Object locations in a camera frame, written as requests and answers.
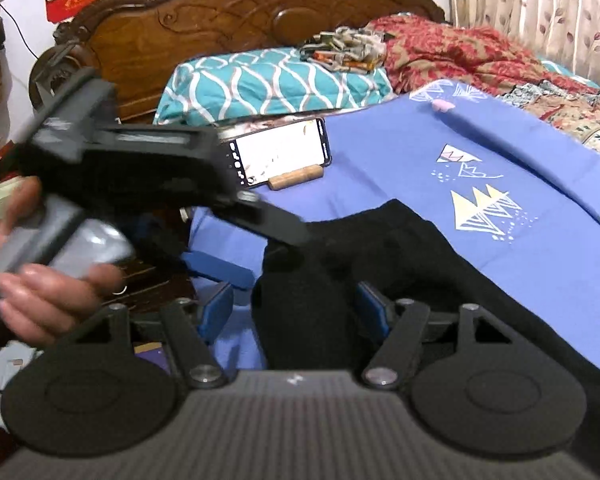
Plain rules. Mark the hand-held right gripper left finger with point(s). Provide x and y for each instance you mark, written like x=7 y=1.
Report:
x=219 y=310

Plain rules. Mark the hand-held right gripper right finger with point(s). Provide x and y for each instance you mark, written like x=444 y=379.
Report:
x=373 y=307

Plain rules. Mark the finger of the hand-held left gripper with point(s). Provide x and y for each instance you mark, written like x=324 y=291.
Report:
x=220 y=271
x=275 y=220

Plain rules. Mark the black pants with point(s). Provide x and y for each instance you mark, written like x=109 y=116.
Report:
x=430 y=260

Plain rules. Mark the person's left hand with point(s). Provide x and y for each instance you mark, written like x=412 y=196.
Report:
x=35 y=305

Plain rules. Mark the wooden phone stand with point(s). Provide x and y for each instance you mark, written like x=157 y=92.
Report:
x=295 y=177

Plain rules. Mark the black smartphone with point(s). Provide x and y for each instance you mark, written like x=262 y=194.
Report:
x=280 y=152

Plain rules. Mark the teal wave-pattern cloth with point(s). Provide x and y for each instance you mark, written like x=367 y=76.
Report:
x=270 y=85

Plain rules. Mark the blue printed bedsheet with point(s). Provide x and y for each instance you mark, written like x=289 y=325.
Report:
x=405 y=160

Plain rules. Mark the carved wooden headboard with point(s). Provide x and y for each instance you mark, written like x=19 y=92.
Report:
x=230 y=15

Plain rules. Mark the crumpled patterned scarf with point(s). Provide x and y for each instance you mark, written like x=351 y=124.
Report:
x=345 y=47

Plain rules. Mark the red floral blanket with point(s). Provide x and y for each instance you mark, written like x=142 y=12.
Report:
x=470 y=55

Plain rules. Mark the beige leaf-patterned curtain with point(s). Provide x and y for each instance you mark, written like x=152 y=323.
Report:
x=540 y=5

